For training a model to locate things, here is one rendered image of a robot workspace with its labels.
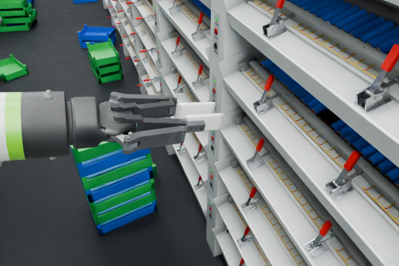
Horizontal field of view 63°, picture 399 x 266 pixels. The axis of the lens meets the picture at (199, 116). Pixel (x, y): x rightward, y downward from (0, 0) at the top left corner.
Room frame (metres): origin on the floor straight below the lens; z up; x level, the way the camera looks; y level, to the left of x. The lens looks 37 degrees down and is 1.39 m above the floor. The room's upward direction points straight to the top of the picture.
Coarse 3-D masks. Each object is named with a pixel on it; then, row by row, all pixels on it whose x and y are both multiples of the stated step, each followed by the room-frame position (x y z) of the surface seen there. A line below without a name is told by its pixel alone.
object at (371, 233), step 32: (224, 64) 0.79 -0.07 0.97; (256, 96) 0.68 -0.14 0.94; (288, 128) 0.56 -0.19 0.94; (288, 160) 0.50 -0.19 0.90; (320, 160) 0.46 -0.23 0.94; (320, 192) 0.39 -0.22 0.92; (352, 192) 0.38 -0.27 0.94; (352, 224) 0.32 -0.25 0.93; (384, 224) 0.31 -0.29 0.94; (384, 256) 0.26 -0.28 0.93
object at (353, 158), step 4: (356, 152) 0.39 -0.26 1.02; (352, 156) 0.39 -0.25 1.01; (356, 156) 0.39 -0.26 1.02; (360, 156) 0.39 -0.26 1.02; (348, 160) 0.39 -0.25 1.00; (352, 160) 0.39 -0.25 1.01; (356, 160) 0.39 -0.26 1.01; (344, 164) 0.39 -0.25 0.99; (348, 164) 0.39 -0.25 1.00; (352, 164) 0.38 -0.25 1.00; (344, 168) 0.39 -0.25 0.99; (348, 168) 0.38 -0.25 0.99; (352, 168) 0.38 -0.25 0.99; (344, 172) 0.39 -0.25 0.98; (348, 172) 0.38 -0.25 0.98; (340, 176) 0.39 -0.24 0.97; (344, 176) 0.38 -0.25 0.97; (336, 180) 0.39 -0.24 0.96; (340, 180) 0.38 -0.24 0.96; (336, 184) 0.38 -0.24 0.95; (340, 184) 0.38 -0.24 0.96
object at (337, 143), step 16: (256, 64) 0.78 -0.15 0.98; (288, 96) 0.63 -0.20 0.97; (304, 112) 0.57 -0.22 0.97; (320, 128) 0.51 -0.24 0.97; (320, 144) 0.49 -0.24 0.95; (336, 144) 0.47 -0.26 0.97; (336, 160) 0.44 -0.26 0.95; (368, 176) 0.39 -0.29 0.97; (368, 192) 0.37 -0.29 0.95; (384, 192) 0.35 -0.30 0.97; (384, 208) 0.33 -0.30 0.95
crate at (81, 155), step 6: (102, 144) 0.95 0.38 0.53; (108, 144) 0.97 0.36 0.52; (114, 144) 0.98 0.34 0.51; (72, 150) 0.90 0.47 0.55; (78, 150) 0.97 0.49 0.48; (84, 150) 0.92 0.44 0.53; (90, 150) 0.93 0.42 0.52; (96, 150) 0.94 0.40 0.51; (102, 150) 0.95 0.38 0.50; (108, 150) 0.96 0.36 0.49; (114, 150) 0.97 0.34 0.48; (78, 156) 0.91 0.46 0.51; (84, 156) 0.92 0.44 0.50; (90, 156) 0.93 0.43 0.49; (96, 156) 0.94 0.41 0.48; (78, 162) 0.91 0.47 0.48
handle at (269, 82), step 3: (270, 75) 0.64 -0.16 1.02; (270, 78) 0.64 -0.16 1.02; (273, 78) 0.64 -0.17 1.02; (267, 81) 0.64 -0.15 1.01; (270, 81) 0.63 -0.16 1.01; (267, 84) 0.64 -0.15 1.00; (270, 84) 0.63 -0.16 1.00; (264, 87) 0.64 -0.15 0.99; (267, 87) 0.63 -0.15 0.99; (270, 87) 0.63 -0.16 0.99; (264, 90) 0.64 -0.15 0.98; (267, 90) 0.63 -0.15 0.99; (264, 93) 0.64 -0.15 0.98; (264, 96) 0.63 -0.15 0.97; (261, 99) 0.64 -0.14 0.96; (264, 99) 0.63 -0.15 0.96; (261, 102) 0.63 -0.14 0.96; (264, 102) 0.63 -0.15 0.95
